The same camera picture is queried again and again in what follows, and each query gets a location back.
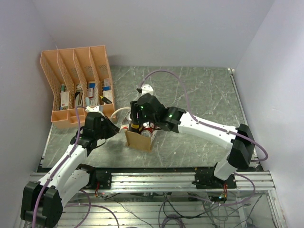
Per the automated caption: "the black soda can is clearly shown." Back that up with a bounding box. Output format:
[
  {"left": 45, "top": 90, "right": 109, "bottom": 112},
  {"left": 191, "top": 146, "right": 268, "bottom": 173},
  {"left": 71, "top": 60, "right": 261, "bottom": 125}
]
[{"left": 129, "top": 113, "right": 142, "bottom": 133}]

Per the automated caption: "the watermelon print canvas bag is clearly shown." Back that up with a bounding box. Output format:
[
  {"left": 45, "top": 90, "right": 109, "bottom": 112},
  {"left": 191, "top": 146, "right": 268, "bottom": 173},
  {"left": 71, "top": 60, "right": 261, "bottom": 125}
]
[{"left": 110, "top": 107, "right": 159, "bottom": 152}]

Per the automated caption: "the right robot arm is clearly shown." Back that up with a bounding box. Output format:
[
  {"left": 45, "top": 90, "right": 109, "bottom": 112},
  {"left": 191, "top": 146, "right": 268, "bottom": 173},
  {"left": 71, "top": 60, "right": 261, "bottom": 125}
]
[{"left": 130, "top": 94, "right": 255, "bottom": 188}]

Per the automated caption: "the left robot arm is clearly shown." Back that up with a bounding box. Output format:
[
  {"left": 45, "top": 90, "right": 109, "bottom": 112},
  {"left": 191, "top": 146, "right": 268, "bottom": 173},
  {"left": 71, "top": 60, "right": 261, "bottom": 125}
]
[{"left": 20, "top": 112, "right": 119, "bottom": 228}]

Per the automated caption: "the red can back left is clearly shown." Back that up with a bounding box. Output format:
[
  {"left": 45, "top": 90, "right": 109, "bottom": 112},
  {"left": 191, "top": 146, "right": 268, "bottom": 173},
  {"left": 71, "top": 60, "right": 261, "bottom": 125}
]
[{"left": 126, "top": 112, "right": 132, "bottom": 122}]

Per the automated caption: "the red can silver top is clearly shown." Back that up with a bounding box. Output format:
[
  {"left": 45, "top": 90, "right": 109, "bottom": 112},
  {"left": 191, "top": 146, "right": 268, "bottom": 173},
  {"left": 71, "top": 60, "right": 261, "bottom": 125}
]
[{"left": 142, "top": 122, "right": 154, "bottom": 133}]

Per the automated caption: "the red can front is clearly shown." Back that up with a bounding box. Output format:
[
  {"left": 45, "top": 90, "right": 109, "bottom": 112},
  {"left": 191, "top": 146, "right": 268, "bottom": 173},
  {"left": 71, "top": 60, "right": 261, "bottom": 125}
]
[{"left": 141, "top": 130, "right": 152, "bottom": 137}]

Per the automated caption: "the yellow highlighter marker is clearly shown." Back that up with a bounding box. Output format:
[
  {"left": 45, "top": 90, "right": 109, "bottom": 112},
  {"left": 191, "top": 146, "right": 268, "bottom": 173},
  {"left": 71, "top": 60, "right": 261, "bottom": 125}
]
[{"left": 100, "top": 96, "right": 113, "bottom": 104}]

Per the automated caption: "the white medicine box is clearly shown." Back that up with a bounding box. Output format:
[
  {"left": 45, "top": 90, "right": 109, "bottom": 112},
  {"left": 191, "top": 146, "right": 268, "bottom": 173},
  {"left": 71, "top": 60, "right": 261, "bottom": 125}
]
[{"left": 60, "top": 91, "right": 69, "bottom": 110}]

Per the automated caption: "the orange plastic file organizer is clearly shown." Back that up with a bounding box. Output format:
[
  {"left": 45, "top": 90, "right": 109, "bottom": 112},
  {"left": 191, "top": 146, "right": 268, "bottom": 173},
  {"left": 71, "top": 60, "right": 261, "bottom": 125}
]
[{"left": 40, "top": 45, "right": 115, "bottom": 129}]

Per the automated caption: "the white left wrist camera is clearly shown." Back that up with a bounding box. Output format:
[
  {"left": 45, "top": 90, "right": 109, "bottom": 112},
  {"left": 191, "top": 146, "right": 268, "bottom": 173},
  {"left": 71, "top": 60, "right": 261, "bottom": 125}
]
[{"left": 85, "top": 105, "right": 104, "bottom": 115}]

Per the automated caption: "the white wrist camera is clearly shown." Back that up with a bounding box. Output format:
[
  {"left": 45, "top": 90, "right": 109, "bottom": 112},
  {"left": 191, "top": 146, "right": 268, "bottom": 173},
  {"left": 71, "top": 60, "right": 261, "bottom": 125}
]
[
  {"left": 85, "top": 105, "right": 104, "bottom": 115},
  {"left": 137, "top": 84, "right": 154, "bottom": 96}
]

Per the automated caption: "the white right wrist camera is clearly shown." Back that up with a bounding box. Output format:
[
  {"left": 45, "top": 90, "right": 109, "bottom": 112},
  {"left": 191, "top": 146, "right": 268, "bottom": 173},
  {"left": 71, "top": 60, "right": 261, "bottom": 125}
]
[{"left": 137, "top": 84, "right": 154, "bottom": 96}]

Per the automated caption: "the aluminium mounting rail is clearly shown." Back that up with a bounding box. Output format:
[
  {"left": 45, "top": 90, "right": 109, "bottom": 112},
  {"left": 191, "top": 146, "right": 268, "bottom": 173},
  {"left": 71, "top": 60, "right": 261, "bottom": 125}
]
[{"left": 29, "top": 171, "right": 274, "bottom": 193}]

